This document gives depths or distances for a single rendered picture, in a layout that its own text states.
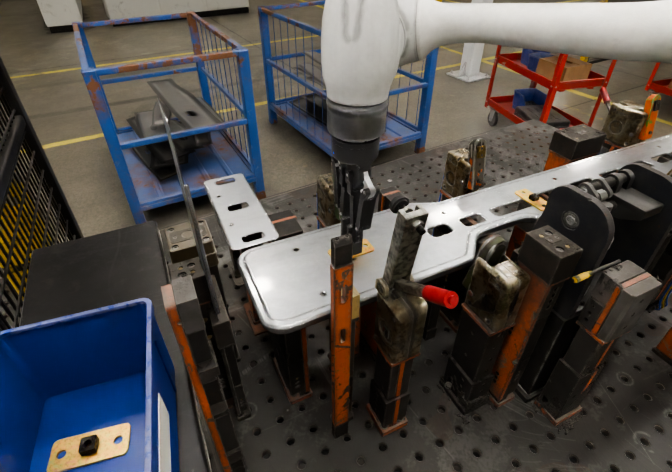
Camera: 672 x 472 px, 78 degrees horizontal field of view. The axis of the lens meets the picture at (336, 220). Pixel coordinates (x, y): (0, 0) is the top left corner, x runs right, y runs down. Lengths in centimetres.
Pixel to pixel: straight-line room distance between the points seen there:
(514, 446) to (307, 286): 52
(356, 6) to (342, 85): 10
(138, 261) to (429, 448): 65
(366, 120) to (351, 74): 7
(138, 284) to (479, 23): 67
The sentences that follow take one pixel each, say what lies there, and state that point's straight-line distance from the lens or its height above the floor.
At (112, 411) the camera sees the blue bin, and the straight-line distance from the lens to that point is 63.
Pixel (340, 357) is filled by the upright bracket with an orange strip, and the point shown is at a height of 96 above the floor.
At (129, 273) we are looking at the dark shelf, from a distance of 81.
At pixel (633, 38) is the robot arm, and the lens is 60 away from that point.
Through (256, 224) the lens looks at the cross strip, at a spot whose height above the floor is 100.
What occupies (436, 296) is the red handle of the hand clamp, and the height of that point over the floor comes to 114.
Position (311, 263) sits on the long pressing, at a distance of 79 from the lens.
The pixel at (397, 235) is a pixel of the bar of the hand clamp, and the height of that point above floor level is 118.
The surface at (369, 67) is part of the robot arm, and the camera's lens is 57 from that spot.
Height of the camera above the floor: 153
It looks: 37 degrees down
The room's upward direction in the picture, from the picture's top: straight up
